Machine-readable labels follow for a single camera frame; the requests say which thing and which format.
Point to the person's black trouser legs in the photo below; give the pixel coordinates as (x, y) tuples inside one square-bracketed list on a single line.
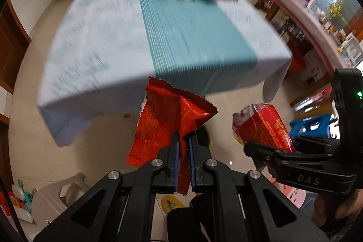
[(194, 223)]

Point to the red snack wrapper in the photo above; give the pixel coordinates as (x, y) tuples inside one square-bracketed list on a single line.
[(167, 110)]

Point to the blue plastic stool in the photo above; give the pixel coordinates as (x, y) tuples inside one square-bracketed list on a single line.
[(318, 126)]

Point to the white tree-print tablecloth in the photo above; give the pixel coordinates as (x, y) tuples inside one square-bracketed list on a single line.
[(100, 62)]

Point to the teal striped table runner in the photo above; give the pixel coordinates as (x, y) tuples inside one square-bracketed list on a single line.
[(195, 46)]

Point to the left yellow slipper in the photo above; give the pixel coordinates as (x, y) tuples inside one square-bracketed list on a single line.
[(170, 202)]

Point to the red snack bag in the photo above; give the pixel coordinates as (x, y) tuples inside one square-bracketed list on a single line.
[(261, 124)]

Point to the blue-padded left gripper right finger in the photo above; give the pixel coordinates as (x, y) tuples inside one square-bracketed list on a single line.
[(198, 153)]

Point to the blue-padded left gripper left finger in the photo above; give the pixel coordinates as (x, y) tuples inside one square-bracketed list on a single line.
[(167, 180)]

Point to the person's right hand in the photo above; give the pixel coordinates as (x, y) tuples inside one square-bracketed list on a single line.
[(323, 208)]

